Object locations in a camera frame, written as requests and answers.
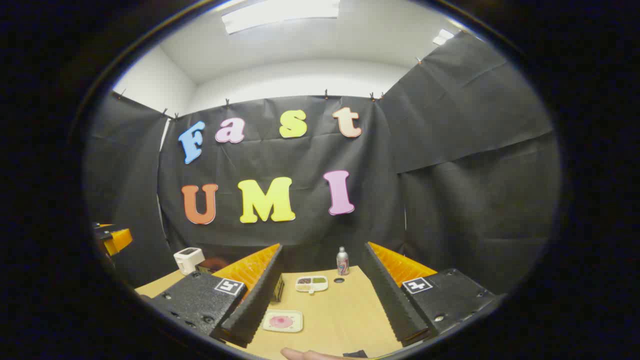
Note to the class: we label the white toaster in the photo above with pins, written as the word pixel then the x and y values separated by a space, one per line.
pixel 188 260

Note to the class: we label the long ceiling light panel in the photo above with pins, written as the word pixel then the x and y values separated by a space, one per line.
pixel 280 15

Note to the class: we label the white divided snack plate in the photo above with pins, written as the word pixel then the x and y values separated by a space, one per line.
pixel 311 283

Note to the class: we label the cream square plate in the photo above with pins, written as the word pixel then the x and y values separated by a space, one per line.
pixel 295 316

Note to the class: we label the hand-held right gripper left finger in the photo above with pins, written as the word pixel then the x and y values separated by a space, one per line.
pixel 260 300

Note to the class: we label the pink round food slice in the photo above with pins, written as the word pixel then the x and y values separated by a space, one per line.
pixel 281 322

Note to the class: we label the black electric oven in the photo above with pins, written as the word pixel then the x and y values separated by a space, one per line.
pixel 278 290

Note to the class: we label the small ceiling light panel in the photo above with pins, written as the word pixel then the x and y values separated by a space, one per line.
pixel 442 36

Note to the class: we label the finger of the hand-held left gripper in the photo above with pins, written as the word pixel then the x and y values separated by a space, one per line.
pixel 119 240

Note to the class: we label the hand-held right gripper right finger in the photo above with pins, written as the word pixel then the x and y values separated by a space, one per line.
pixel 390 300

